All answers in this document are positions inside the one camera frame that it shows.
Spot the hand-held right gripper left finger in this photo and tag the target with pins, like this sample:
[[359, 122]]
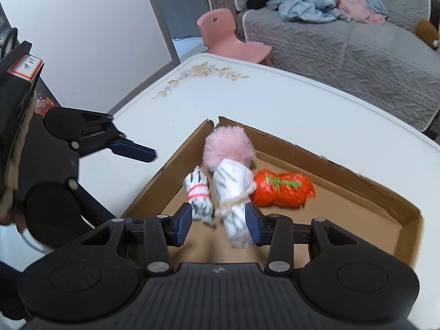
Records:
[[184, 224]]

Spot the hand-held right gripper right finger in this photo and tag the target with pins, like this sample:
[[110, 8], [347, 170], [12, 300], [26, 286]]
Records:
[[253, 225]]

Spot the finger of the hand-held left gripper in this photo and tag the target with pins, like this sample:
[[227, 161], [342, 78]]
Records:
[[134, 150], [91, 202]]

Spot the white sock with pink pompom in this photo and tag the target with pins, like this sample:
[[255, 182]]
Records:
[[232, 182]]

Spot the brown cardboard box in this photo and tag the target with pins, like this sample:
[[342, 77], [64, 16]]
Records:
[[343, 213]]

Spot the small white red-banded sock roll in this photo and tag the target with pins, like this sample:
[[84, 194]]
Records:
[[197, 182]]

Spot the orange sock roll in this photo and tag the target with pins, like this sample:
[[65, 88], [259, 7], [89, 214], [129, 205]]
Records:
[[285, 189]]

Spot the red printed packet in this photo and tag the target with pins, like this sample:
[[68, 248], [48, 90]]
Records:
[[43, 105]]

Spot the dark clothing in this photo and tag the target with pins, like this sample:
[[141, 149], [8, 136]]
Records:
[[7, 288]]

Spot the pink plastic chair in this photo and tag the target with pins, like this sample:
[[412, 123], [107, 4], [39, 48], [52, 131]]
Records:
[[223, 37]]

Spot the grey quilted sofa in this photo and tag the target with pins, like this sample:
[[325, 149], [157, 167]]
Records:
[[343, 58]]

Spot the light blue cloth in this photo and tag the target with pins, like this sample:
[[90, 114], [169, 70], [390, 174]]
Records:
[[306, 6]]

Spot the pink cloth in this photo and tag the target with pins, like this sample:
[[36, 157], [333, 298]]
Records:
[[357, 12]]

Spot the brown plush toy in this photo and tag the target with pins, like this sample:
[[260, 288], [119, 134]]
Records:
[[428, 31]]

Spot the grey quilted armrest cover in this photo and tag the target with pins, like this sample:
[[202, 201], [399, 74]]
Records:
[[405, 3]]

